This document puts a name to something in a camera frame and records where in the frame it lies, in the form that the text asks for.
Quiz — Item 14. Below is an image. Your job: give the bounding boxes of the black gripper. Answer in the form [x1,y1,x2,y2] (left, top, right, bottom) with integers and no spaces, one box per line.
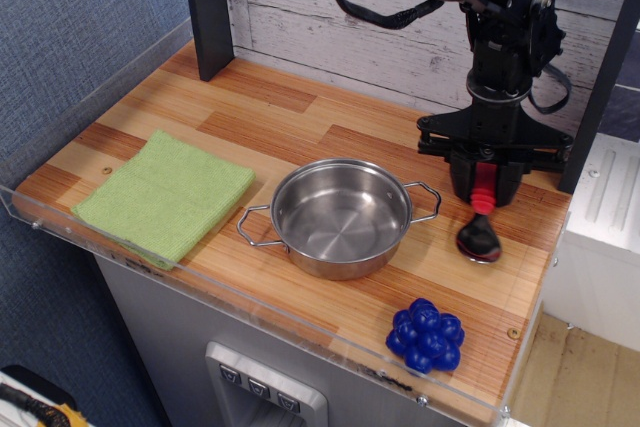
[417,88,574,206]

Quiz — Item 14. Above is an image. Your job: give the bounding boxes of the red handled metal spoon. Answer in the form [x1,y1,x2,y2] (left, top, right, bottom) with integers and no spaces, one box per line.
[456,163,501,263]

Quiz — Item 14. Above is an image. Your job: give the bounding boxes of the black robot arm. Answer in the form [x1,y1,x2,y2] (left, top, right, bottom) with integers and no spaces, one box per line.
[417,0,573,213]

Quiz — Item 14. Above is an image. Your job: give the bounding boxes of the green cloth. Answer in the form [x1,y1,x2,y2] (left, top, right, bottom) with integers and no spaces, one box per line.
[71,130,255,270]

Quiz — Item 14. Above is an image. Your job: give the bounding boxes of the white side cabinet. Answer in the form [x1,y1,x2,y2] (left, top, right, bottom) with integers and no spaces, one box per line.
[539,134,640,356]

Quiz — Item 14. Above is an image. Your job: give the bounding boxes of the stainless steel pot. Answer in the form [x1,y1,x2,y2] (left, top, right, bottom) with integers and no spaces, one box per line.
[237,158,442,281]

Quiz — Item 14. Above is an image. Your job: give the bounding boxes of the blue toy grapes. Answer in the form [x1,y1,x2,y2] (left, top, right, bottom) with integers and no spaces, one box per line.
[385,298,466,374]

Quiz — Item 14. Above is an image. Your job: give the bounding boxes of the silver dispenser button panel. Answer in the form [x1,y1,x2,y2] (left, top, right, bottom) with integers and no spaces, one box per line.
[205,341,329,426]

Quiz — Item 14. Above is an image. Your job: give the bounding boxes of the grey toy fridge cabinet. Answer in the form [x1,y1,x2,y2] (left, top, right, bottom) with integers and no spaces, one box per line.
[98,257,502,426]

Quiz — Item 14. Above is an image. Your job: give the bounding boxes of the yellow object bottom left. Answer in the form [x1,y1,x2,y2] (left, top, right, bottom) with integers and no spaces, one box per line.
[51,404,89,427]

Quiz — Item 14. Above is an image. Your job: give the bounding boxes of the dark right upright post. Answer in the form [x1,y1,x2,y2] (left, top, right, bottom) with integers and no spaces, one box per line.
[558,0,639,194]

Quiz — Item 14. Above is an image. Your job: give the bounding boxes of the black cable loop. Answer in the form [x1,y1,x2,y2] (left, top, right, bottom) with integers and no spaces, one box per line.
[317,0,573,116]

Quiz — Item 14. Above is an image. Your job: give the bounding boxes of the clear acrylic guard rail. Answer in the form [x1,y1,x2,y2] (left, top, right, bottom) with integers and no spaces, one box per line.
[1,41,520,426]

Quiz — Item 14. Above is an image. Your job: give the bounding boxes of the black braided cable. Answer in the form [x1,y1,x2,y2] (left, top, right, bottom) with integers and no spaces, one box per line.
[0,384,69,427]

